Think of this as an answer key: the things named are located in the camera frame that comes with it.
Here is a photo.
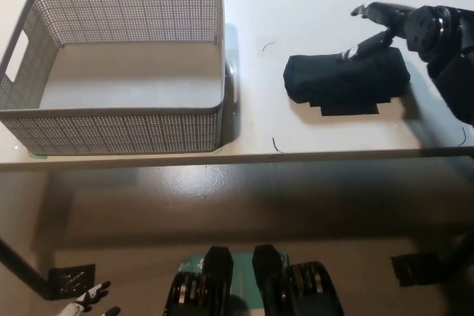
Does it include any black tape cross patch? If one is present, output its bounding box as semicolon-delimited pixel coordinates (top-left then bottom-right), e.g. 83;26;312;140
309;96;394;118

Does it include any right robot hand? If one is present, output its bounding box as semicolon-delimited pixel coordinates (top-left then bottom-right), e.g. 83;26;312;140
340;1;455;62

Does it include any grey perforated plastic basket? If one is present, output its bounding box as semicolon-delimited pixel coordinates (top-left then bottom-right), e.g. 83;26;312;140
0;0;227;155

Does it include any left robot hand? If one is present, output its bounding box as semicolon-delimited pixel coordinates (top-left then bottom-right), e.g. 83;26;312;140
55;280;121;316

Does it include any black table leg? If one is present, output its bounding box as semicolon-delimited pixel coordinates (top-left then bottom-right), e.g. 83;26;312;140
0;236;55;300
438;234;474;283

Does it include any black ribbed robot body block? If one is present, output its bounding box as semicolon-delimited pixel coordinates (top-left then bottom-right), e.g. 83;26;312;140
253;244;341;316
163;245;236;316

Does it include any black fabric pencil case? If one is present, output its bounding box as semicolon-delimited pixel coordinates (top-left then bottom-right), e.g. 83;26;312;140
282;47;411;104

